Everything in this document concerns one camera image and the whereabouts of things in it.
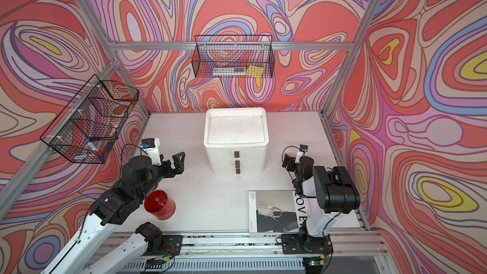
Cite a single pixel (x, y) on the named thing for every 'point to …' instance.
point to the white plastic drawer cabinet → (236, 139)
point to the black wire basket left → (85, 130)
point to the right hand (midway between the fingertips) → (295, 159)
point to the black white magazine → (276, 211)
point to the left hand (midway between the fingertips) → (176, 155)
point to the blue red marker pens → (99, 154)
